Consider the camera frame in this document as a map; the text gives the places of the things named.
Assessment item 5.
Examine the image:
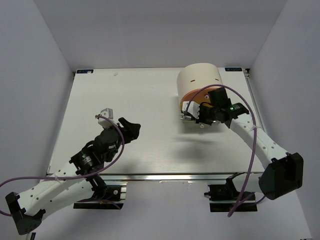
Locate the orange top drawer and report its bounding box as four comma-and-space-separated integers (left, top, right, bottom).
180, 86, 217, 104

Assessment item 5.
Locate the silver combination wrench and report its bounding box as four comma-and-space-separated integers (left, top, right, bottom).
179, 113, 197, 121

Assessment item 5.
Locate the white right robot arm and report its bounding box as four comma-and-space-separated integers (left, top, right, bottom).
195, 86, 304, 200

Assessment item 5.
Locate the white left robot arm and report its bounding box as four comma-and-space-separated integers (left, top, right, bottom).
5, 114, 141, 236

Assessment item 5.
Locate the right blue logo sticker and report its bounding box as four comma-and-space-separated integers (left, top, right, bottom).
224, 67, 243, 72

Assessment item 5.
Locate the blue logo sticker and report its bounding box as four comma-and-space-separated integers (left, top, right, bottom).
224, 67, 243, 72
76, 69, 94, 74

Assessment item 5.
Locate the cream cylindrical drawer cabinet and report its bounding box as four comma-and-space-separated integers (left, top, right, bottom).
176, 63, 223, 100

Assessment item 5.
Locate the left blue logo sticker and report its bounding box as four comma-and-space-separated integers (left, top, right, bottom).
76, 69, 94, 74

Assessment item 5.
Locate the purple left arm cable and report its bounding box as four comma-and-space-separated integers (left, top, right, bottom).
0, 114, 126, 217

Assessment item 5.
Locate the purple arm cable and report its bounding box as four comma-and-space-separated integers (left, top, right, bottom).
0, 114, 126, 217
184, 84, 267, 218

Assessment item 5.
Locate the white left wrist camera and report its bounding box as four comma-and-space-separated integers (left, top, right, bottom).
95, 108, 114, 129

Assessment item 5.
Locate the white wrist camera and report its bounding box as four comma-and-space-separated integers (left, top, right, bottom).
95, 108, 114, 129
181, 101, 200, 119

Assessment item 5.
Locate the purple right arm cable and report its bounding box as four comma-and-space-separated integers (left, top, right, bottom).
184, 84, 267, 218

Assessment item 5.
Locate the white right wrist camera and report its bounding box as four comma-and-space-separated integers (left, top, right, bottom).
181, 101, 200, 119

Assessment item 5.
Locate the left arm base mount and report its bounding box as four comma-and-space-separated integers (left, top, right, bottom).
73, 174, 127, 210

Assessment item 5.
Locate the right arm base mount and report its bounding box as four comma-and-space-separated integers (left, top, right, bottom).
204, 173, 258, 213

